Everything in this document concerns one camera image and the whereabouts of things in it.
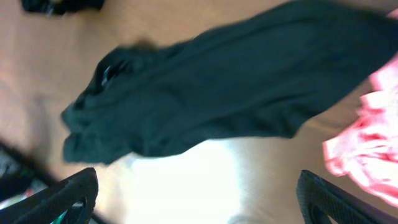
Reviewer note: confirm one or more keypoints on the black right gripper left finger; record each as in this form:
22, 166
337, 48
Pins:
72, 199

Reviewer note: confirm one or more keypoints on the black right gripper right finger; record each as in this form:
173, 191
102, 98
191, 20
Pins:
322, 202

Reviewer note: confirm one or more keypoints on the black polo shirt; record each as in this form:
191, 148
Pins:
262, 77

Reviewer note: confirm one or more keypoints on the coral pink garment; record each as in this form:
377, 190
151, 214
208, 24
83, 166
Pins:
367, 150

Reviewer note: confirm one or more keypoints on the black velvet buttoned garment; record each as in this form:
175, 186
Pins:
59, 8

